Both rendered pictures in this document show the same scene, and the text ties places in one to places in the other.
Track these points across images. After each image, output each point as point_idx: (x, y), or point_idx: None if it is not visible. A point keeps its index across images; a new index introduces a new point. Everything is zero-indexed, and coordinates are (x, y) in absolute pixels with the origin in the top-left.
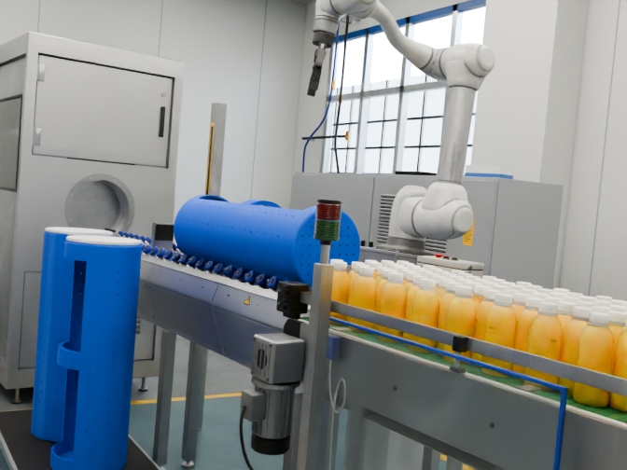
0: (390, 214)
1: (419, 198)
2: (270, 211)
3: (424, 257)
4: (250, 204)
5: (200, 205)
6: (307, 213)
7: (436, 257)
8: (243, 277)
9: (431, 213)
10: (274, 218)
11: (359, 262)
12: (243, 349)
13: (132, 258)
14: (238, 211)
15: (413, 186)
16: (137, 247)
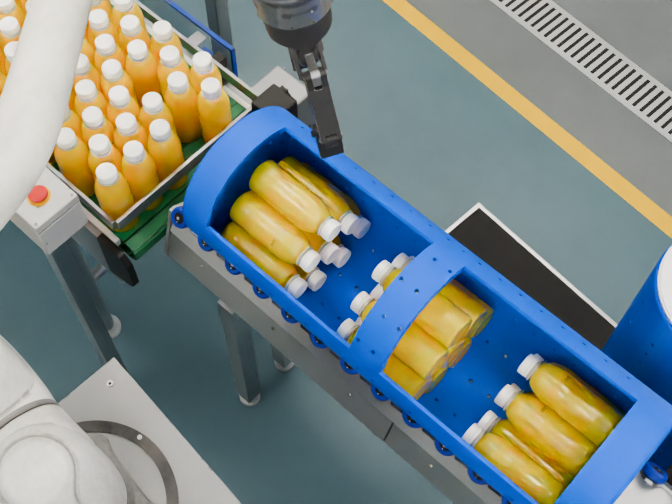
0: (115, 483)
1: (30, 418)
2: (363, 177)
3: (66, 185)
4: (430, 238)
5: (601, 356)
6: (273, 112)
7: (44, 186)
8: None
9: (14, 349)
10: (343, 155)
11: (175, 81)
12: None
13: (647, 286)
14: (453, 241)
15: (37, 441)
16: (653, 292)
